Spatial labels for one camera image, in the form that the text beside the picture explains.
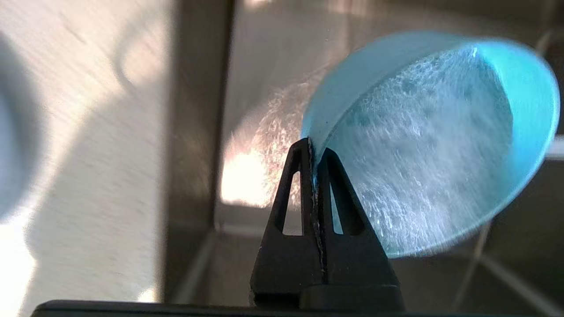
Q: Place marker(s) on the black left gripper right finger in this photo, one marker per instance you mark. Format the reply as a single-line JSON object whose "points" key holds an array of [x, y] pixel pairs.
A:
{"points": [[361, 268]]}

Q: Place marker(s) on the teal bowl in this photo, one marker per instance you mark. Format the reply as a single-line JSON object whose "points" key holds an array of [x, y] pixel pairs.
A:
{"points": [[440, 154]]}

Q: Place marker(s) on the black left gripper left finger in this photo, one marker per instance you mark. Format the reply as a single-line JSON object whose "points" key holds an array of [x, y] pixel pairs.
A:
{"points": [[286, 273]]}

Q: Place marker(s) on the stainless steel sink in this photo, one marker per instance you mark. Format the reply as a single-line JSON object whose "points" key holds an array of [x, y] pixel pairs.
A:
{"points": [[264, 66]]}

